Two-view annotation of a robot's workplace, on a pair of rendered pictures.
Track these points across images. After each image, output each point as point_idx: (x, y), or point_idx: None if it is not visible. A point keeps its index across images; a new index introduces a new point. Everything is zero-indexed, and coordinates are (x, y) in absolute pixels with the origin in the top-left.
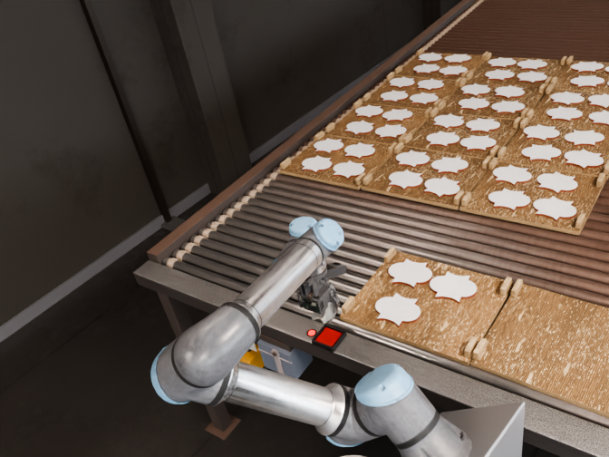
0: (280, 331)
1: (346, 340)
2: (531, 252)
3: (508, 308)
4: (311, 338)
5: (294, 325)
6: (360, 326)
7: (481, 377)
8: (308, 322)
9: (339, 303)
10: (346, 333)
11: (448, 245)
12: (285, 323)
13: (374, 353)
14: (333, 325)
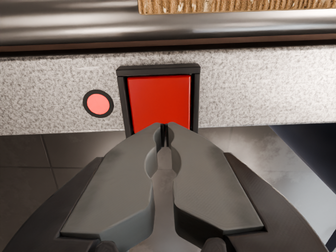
0: (21, 134)
1: (207, 81)
2: None
3: None
4: (112, 120)
5: (29, 102)
6: (228, 12)
7: None
8: (55, 73)
9: (288, 201)
10: (192, 55)
11: None
12: (4, 108)
13: (304, 84)
14: (132, 39)
